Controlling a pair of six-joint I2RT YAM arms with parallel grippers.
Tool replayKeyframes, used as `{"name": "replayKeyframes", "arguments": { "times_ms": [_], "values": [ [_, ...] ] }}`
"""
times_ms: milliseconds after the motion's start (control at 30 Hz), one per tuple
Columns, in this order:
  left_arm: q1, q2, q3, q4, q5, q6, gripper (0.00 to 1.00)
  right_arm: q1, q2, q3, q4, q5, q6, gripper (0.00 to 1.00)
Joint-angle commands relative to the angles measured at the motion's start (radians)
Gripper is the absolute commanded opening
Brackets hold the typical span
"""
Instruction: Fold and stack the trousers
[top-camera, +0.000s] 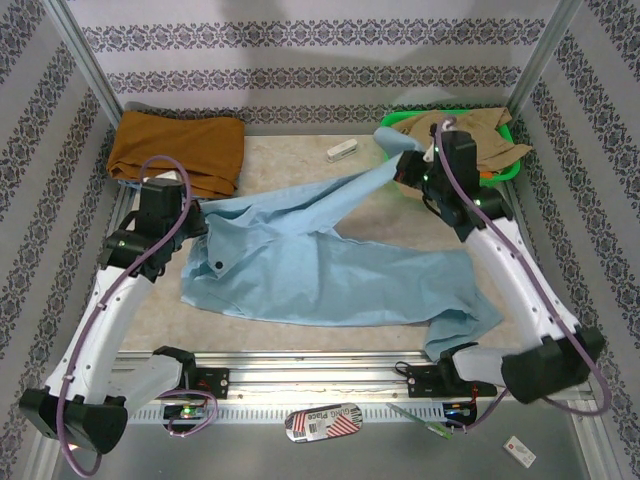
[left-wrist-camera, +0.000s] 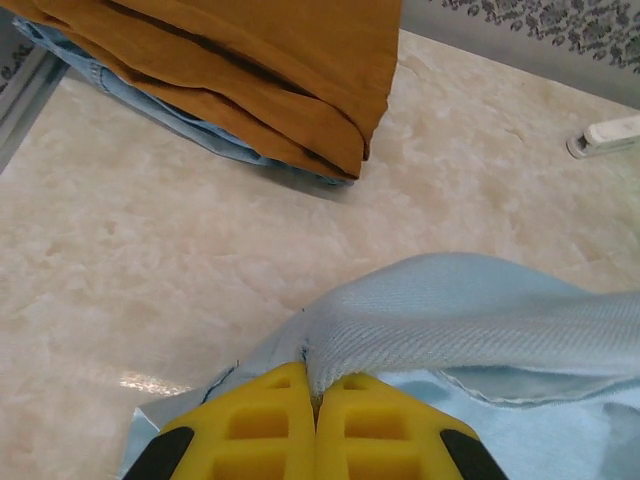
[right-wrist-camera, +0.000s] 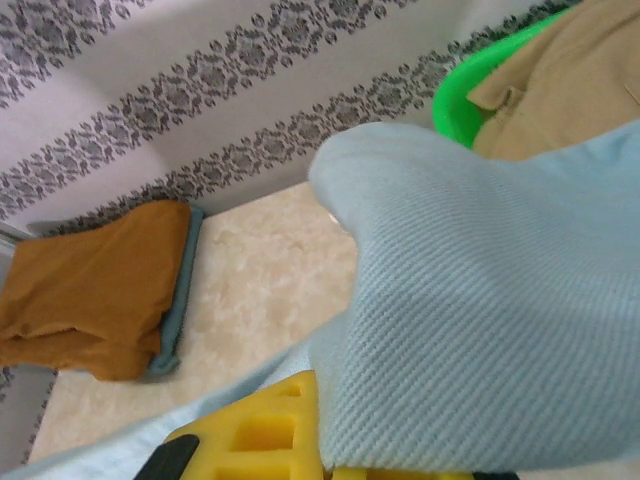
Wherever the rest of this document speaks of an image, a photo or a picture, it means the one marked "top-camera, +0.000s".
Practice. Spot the light blue trousers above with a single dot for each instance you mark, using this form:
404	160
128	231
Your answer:
300	270

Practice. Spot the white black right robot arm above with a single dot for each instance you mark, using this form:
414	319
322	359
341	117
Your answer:
505	270

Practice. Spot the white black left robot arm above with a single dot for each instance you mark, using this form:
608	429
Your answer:
100	325

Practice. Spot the beige trousers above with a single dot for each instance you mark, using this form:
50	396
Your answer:
495	145

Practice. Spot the brown folded trousers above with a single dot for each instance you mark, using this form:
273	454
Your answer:
200	145

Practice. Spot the green plastic basket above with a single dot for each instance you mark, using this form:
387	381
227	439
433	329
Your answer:
392	122

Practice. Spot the orange item in basket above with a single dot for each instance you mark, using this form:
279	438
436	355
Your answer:
488	175

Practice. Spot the small white device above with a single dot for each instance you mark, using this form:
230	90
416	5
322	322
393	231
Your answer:
342	151

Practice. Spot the circuit board with green light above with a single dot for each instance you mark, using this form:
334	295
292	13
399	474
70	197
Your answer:
186	412

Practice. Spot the green pen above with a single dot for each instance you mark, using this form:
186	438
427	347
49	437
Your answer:
420	422

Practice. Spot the striped flag sticker label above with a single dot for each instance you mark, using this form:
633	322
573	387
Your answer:
325	422

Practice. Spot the small white card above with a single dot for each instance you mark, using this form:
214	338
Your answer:
520	451

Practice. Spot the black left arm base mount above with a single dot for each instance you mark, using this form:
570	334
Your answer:
212	382

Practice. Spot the aluminium frame post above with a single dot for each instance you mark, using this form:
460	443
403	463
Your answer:
85	60
542	55

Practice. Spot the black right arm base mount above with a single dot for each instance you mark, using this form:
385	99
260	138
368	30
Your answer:
425	382

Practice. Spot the aluminium mounting rail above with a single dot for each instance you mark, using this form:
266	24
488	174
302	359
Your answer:
315	372

